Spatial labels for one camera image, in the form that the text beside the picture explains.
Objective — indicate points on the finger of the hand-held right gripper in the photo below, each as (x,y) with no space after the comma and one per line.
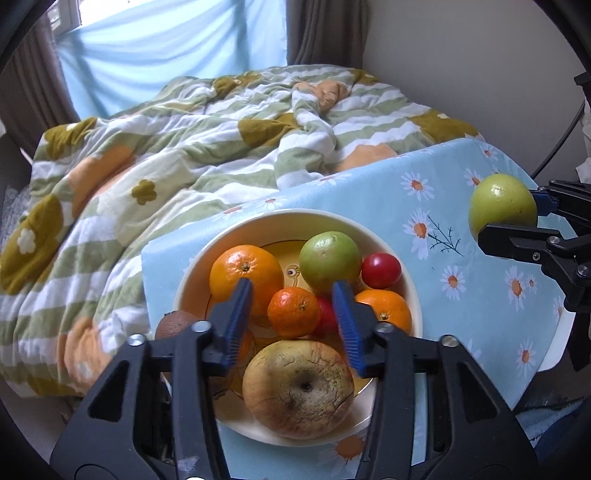
(512,242)
(544,202)

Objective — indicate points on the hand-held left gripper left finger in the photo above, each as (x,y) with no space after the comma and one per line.
(238,323)

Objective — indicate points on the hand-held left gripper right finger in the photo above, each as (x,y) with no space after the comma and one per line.
(346,323)

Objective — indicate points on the large red tomato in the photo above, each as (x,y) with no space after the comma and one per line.
(327,318)

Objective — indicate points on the small tangerine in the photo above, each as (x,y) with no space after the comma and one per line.
(293,314)
(388,307)
(244,346)

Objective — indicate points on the large green apple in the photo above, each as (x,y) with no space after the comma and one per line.
(503,205)

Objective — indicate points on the cream oval bowl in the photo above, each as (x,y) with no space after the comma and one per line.
(198,277)

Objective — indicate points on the brown kiwi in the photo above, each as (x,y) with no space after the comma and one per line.
(175,325)

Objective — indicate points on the small red tomato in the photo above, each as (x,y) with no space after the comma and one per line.
(381,270)

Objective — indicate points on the wrinkled brown apple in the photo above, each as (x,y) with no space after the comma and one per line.
(298,387)

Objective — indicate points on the orange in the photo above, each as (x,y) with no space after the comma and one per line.
(235,267)

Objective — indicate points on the small green apple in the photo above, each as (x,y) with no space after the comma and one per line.
(330,261)

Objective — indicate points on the blue daisy print tablecloth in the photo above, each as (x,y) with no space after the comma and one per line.
(438,221)

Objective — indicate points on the fluffy blue white rug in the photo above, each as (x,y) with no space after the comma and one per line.
(554,420)

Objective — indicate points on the green striped floral blanket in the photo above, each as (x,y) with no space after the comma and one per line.
(161,175)

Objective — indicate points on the light blue window sheet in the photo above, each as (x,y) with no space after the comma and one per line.
(175,55)

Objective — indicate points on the brown curtain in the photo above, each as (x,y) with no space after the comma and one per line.
(37,92)
(325,32)

